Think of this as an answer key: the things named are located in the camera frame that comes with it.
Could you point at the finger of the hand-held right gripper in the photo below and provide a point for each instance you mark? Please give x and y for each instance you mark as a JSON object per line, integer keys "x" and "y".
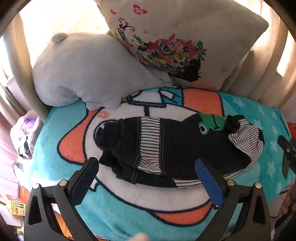
{"x": 288, "y": 146}

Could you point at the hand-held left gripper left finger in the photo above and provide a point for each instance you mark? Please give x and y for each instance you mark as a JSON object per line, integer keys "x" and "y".
{"x": 84, "y": 180}

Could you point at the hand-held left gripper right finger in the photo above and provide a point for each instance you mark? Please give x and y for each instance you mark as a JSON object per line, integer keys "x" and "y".
{"x": 209, "y": 183}

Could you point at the navy pants with striped panels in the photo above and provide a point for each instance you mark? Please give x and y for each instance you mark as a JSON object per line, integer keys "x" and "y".
{"x": 175, "y": 143}

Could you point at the person's right hand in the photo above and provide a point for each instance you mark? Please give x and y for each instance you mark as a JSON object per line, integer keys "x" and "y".
{"x": 288, "y": 201}

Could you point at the cartoon printed fleece blanket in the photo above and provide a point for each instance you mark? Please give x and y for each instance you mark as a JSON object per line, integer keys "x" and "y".
{"x": 129, "y": 208}

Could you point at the orange yellow cardboard box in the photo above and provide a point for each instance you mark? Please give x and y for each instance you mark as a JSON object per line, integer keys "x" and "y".
{"x": 17, "y": 206}

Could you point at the white plastic bag purple print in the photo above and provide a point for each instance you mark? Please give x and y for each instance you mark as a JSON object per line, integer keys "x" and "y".
{"x": 25, "y": 129}

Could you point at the beige padded headboard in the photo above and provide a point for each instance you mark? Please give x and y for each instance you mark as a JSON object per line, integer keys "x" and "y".
{"x": 254, "y": 74}

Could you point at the grey plush pillow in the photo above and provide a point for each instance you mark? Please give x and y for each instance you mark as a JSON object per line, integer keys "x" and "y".
{"x": 87, "y": 69}

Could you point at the cream floral print cushion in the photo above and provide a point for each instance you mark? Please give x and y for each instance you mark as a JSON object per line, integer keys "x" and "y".
{"x": 208, "y": 23}

